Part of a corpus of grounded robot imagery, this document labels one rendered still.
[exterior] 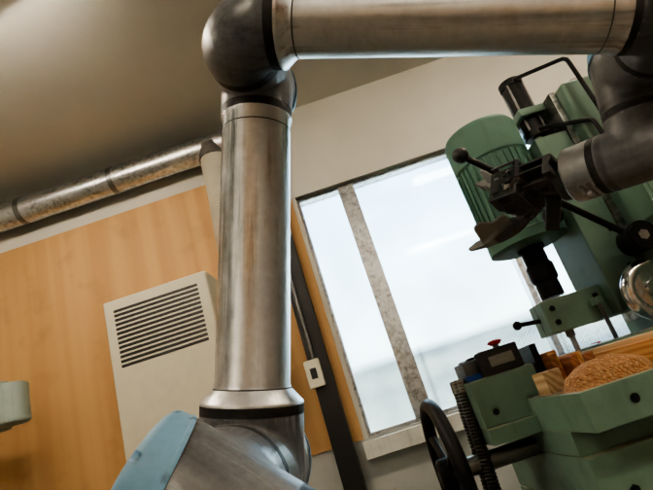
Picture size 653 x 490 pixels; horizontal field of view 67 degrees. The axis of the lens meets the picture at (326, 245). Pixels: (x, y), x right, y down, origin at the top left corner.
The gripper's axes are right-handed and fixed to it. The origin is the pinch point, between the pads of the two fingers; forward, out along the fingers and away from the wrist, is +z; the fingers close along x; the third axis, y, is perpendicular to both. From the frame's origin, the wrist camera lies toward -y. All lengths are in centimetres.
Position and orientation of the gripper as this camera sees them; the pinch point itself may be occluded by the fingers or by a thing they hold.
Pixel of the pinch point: (473, 218)
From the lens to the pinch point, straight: 100.3
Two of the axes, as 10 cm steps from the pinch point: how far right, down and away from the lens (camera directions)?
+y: -7.6, -4.4, -4.7
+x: -2.2, 8.6, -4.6
